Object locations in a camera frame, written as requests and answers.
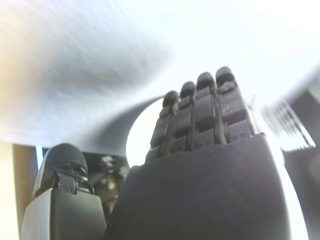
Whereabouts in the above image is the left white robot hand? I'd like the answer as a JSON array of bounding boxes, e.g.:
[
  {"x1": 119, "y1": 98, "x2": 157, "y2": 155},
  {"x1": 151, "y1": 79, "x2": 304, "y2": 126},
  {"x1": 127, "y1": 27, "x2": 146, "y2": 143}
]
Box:
[{"x1": 21, "y1": 66, "x2": 307, "y2": 240}]

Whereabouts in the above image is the white plate with black rim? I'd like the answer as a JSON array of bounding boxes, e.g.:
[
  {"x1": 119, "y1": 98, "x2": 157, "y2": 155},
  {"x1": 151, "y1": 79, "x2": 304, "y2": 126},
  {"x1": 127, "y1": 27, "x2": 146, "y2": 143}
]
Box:
[{"x1": 124, "y1": 96, "x2": 166, "y2": 167}]

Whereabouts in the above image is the silver wire plate rack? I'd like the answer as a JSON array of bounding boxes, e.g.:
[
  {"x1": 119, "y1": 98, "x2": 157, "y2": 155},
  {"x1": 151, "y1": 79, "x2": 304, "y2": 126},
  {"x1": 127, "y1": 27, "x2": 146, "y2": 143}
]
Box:
[{"x1": 259, "y1": 92, "x2": 317, "y2": 151}]

